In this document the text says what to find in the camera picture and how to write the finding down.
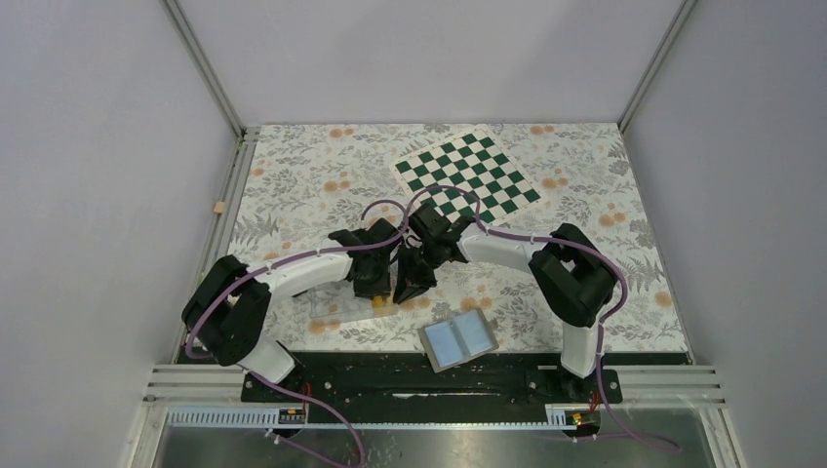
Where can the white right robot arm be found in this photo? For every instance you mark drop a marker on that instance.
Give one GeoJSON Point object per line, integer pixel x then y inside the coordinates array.
{"type": "Point", "coordinates": [575, 279]}

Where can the clear plastic tray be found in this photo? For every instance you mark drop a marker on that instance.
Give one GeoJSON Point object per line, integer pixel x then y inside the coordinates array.
{"type": "Point", "coordinates": [335, 303]}

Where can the green white chessboard mat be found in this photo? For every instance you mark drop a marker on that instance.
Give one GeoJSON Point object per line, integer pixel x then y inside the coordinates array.
{"type": "Point", "coordinates": [467, 173]}

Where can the floral tablecloth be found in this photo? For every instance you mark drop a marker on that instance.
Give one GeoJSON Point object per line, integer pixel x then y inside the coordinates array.
{"type": "Point", "coordinates": [305, 181]}

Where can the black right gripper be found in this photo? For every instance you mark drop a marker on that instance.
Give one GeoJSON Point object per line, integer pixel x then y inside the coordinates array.
{"type": "Point", "coordinates": [410, 281]}

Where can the grey leather card holder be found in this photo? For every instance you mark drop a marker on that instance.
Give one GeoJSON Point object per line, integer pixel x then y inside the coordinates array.
{"type": "Point", "coordinates": [458, 340]}

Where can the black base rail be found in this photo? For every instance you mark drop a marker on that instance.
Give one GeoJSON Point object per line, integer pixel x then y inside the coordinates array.
{"type": "Point", "coordinates": [402, 387]}

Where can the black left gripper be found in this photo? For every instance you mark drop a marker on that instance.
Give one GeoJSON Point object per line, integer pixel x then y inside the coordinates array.
{"type": "Point", "coordinates": [379, 289]}

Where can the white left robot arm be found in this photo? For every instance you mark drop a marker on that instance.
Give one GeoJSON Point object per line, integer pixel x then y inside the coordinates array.
{"type": "Point", "coordinates": [227, 311]}

